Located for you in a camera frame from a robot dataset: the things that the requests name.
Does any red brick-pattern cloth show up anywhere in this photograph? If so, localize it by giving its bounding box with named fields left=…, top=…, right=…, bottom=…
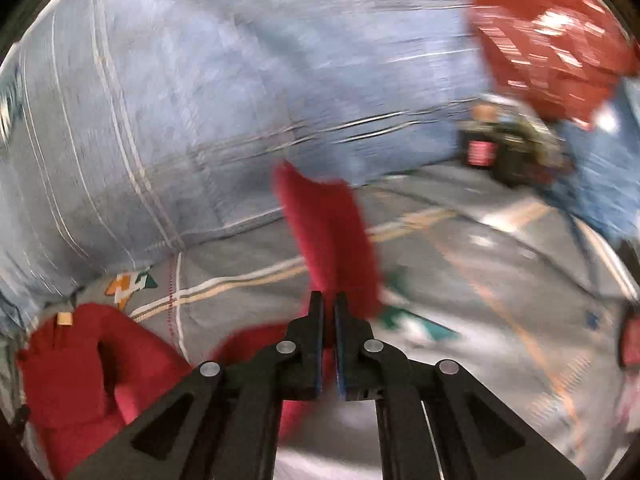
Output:
left=467, top=0, right=640, bottom=128

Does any red fleece garment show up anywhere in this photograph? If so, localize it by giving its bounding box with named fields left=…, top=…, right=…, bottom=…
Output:
left=15, top=159, right=387, bottom=479

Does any dark machine with red label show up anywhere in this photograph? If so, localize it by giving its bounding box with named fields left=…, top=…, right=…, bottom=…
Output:
left=457, top=102, right=576, bottom=190

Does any light blue checked blanket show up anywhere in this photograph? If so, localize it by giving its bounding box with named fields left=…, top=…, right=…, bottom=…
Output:
left=0, top=0, right=496, bottom=333

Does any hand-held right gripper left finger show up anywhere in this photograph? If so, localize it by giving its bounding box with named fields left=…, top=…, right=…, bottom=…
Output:
left=67, top=291, right=324, bottom=480

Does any blue cloth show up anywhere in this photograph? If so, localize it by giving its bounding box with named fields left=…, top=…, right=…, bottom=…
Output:
left=542, top=77, right=640, bottom=243

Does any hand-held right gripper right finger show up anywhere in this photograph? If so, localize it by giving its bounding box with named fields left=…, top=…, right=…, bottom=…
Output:
left=334, top=292, right=587, bottom=480

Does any grey striped bedsheet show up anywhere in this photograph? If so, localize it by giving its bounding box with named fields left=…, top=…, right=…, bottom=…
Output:
left=0, top=160, right=640, bottom=480

